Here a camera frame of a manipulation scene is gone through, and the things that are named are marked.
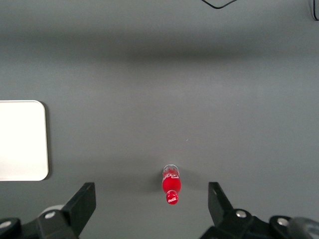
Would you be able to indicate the cream plastic tray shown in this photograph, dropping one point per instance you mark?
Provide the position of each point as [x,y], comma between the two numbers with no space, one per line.
[22,139]

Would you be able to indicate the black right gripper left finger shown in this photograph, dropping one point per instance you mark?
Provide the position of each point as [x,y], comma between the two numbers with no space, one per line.
[79,206]

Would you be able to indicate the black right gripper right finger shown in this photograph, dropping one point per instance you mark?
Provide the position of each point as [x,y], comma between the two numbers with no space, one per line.
[219,206]

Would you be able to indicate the red cola bottle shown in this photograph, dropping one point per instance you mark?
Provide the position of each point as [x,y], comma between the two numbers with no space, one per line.
[171,185]

